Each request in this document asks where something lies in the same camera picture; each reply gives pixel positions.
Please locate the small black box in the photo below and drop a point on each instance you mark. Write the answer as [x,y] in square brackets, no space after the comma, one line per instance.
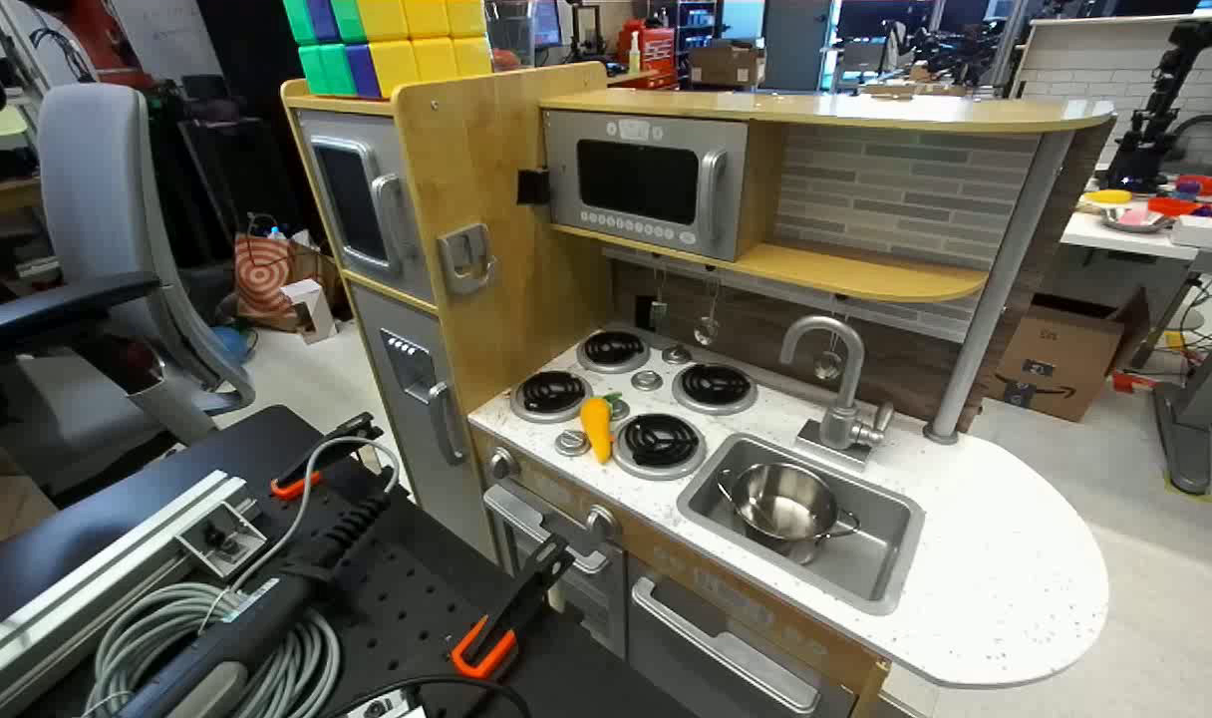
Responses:
[532,183]

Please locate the grey toy sink basin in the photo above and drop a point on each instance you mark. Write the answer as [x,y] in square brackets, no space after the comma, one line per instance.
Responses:
[889,544]

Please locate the white side table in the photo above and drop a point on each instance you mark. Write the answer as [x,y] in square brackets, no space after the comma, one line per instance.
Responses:
[1197,384]

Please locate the grey toy fridge door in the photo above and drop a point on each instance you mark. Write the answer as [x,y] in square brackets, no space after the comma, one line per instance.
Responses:
[360,199]

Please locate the grey toy cabinet door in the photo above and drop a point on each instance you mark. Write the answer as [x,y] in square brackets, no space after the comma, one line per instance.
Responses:
[728,653]

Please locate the small orange black clamp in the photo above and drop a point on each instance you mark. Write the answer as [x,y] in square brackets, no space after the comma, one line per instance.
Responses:
[317,465]

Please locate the orange carrot plush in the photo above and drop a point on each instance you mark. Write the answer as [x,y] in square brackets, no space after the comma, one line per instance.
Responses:
[597,432]

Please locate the grey toy freezer door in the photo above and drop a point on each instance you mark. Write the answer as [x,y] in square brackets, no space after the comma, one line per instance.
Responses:
[421,401]

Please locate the orange patterned bag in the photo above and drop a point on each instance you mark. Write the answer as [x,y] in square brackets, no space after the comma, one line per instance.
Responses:
[264,282]

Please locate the brown cardboard box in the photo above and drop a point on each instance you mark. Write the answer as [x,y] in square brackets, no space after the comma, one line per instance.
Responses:
[1059,359]

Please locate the colourful toys on table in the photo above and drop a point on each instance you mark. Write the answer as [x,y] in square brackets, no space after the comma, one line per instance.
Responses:
[1146,211]

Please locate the black device on table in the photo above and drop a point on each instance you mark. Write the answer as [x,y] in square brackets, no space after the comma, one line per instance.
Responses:
[1157,121]

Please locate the grey office chair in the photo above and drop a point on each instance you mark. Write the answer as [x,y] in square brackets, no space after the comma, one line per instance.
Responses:
[102,223]

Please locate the small silver stove knob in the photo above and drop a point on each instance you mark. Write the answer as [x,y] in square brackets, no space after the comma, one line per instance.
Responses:
[571,443]
[648,380]
[679,352]

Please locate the multicolour foam block cube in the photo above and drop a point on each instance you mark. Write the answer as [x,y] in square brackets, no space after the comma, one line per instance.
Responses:
[394,41]

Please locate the large orange black clamp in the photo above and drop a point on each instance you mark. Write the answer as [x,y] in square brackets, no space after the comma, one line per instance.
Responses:
[499,623]

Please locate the aluminium extrusion rail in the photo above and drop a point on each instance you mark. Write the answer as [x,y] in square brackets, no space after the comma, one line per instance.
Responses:
[89,570]

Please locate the red container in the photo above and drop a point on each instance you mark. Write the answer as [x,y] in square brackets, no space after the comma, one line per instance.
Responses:
[661,57]

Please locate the grey toy microwave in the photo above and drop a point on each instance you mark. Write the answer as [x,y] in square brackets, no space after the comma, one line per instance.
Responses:
[648,182]

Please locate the hanging toy utensil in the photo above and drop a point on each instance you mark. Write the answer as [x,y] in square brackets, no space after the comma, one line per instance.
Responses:
[704,326]
[661,312]

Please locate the grey toy oven door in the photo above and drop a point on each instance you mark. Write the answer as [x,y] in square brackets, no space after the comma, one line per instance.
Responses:
[571,558]

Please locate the metal latch plate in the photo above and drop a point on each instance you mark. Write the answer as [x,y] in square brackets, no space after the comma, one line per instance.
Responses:
[465,255]

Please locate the white board panel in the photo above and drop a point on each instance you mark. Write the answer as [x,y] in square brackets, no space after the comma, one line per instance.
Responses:
[1071,62]

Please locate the wooden toy kitchen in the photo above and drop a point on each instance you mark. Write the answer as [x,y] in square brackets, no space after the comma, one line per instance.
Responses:
[1005,558]

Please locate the silver toy faucet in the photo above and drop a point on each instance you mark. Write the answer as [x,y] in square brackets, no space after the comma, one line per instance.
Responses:
[847,401]

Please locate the steel pot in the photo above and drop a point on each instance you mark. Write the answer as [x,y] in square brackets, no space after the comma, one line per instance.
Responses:
[786,502]

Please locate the metal corner bracket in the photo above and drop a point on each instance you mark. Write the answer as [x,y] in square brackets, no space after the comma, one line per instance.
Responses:
[227,538]

